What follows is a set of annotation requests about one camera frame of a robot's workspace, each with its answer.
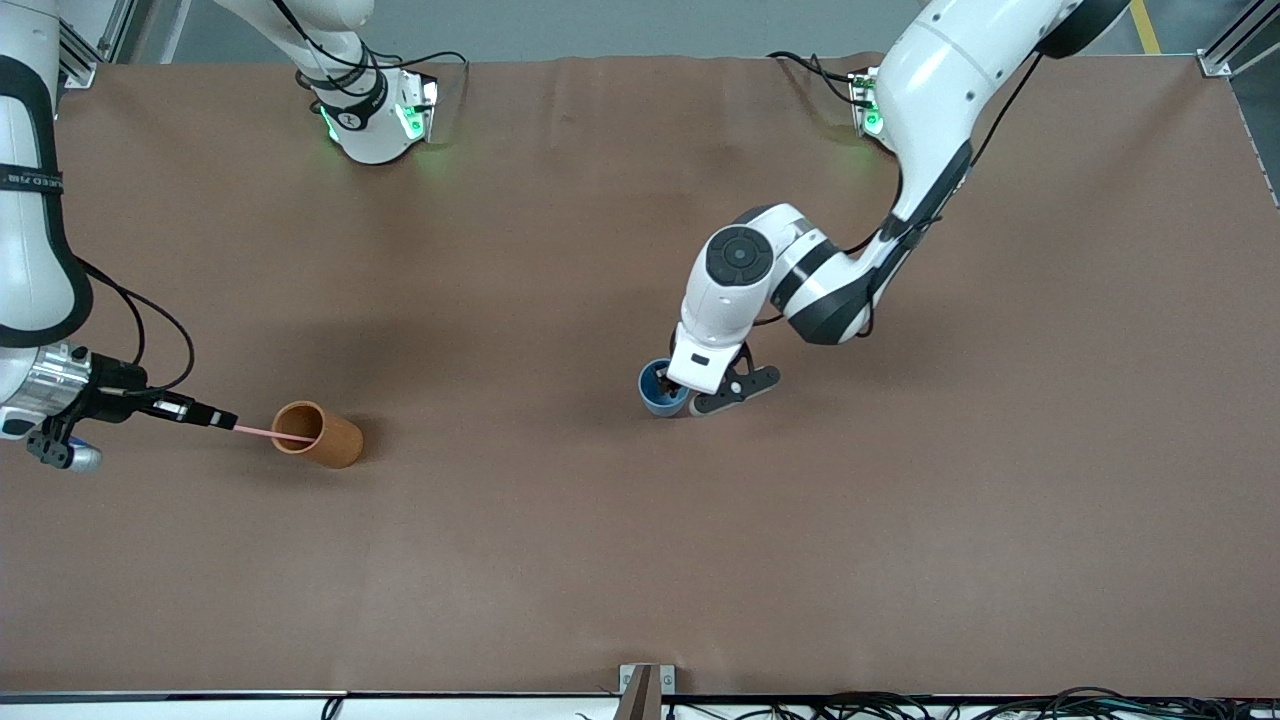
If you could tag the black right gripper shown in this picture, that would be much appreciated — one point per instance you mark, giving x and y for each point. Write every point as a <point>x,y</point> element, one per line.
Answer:
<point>98,399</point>

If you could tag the blue cup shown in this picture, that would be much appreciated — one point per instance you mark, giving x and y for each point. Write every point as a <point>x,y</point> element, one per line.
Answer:
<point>655,404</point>

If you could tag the pink chopstick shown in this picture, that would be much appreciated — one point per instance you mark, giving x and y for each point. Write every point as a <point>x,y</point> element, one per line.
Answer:
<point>270,433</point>

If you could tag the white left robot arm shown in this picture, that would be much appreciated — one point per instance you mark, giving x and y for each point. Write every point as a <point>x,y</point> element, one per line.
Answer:
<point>930,90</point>

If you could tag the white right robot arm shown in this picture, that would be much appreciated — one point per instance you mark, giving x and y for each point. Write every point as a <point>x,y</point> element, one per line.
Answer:
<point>30,250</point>

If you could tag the orange cup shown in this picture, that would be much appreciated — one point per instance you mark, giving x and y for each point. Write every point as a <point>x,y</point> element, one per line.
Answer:
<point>335,445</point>

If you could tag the brown table cover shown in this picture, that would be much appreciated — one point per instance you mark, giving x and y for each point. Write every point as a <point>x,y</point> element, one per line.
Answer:
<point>640,550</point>

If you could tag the yellow floor tape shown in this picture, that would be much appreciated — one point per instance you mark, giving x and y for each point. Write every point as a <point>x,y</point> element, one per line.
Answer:
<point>1143,25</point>

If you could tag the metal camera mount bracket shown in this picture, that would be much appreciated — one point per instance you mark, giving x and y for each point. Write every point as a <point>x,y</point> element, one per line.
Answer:
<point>646,685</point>

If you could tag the aluminium frame post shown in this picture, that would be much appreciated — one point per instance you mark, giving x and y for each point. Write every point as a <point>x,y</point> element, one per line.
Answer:
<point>95,40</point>
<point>1230,50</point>

